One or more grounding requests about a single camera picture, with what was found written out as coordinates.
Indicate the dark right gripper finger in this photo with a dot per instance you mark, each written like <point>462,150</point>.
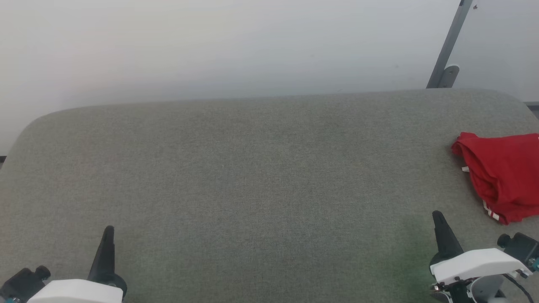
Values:
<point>444,240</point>

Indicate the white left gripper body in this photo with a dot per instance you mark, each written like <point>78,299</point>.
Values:
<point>76,292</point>

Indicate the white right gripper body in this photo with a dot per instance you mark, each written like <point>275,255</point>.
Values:
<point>476,265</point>

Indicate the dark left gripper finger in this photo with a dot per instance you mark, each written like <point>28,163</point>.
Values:
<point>106,261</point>

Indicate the red garment with white trim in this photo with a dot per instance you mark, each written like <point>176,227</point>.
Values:
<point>505,176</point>

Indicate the grey fabric sofa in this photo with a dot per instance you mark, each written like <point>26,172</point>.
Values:
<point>252,189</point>

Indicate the grey metal pole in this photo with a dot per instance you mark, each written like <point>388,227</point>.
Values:
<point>450,38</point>

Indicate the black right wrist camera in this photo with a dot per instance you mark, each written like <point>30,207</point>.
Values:
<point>522,246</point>

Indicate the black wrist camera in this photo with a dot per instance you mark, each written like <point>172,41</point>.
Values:
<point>21,284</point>
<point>522,246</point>

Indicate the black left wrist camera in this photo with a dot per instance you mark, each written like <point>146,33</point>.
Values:
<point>21,284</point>

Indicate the grey pole bracket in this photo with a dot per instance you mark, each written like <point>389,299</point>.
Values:
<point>449,75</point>

